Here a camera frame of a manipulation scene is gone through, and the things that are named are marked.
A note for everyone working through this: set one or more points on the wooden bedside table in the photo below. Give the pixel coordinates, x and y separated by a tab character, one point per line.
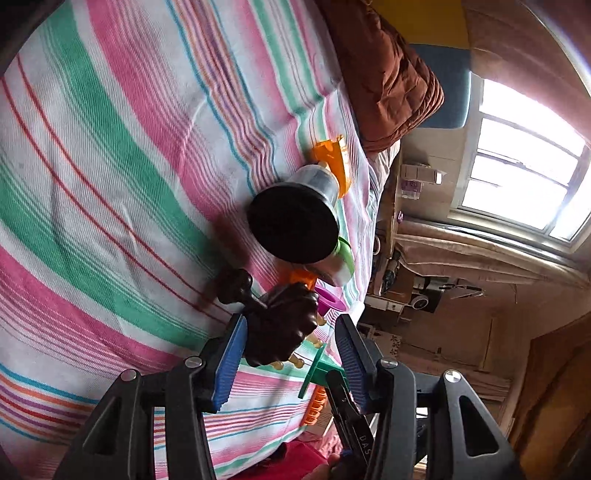
392	230

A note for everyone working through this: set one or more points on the orange ridged plastic piece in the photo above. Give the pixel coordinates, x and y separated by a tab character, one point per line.
314	406

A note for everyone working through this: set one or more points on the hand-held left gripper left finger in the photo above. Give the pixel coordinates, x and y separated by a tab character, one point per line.
233	364

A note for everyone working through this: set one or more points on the dark brown toy figure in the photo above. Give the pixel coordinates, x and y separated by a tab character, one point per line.
277	323

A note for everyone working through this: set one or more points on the orange plastic block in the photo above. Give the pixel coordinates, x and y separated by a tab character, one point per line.
333	159

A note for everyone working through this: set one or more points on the magenta ribbed plastic piece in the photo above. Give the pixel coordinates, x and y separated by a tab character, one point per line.
330	300

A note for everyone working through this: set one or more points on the wooden door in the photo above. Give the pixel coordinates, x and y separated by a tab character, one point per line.
554	397

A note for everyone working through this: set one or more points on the grey yellow blue headboard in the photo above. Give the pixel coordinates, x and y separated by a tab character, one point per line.
445	87

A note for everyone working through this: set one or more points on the pink curtain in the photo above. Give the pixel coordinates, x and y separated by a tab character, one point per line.
521	41
485	249

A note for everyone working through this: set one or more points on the white small boxes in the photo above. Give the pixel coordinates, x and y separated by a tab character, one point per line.
422	173

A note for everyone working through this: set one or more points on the yellow bead toy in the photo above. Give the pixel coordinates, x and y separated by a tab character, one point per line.
295	362

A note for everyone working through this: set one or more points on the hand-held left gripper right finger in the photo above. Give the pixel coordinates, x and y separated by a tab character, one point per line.
353	364

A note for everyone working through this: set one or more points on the window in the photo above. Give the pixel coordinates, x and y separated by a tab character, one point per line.
521	157

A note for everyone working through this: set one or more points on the purple jar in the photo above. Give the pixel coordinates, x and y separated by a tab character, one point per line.
412	189

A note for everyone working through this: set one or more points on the green plastic cylinder piece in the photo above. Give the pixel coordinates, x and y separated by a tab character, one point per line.
318	369

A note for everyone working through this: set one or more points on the clear disc case black base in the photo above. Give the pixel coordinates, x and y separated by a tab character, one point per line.
293	221

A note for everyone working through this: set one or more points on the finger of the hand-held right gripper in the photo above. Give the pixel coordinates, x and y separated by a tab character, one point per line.
351	429

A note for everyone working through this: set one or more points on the brown quilt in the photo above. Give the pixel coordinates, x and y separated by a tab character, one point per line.
388	78

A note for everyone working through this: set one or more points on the person's pink clothing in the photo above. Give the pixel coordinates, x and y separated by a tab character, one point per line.
307	461

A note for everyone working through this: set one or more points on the black speaker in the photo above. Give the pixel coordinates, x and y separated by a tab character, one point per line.
427	297

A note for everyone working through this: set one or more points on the small orange plastic piece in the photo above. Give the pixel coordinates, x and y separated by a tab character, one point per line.
302	278

